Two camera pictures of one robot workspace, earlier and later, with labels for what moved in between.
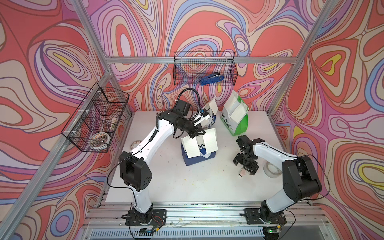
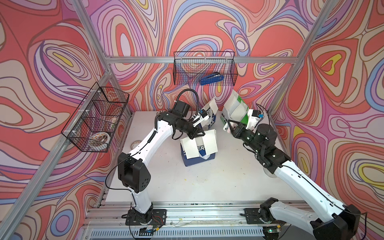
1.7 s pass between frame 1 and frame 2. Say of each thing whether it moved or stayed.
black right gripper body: moved
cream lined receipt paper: stayed
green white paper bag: stayed
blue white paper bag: stayed
